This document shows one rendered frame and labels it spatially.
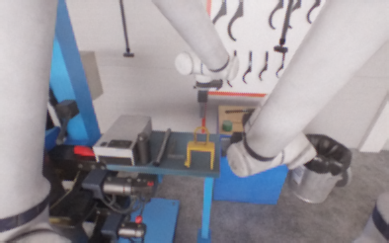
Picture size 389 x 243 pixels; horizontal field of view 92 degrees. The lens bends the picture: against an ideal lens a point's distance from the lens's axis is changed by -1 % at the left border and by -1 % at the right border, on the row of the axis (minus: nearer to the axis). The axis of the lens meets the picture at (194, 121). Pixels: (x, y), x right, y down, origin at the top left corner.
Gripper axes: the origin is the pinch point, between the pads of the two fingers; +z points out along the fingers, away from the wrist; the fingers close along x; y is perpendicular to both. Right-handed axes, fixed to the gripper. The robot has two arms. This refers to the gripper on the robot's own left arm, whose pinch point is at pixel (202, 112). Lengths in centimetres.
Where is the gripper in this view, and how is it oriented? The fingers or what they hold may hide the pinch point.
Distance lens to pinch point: 100.6
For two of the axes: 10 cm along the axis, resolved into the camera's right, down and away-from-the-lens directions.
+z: -0.1, 8.6, 5.0
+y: -10.0, -0.5, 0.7
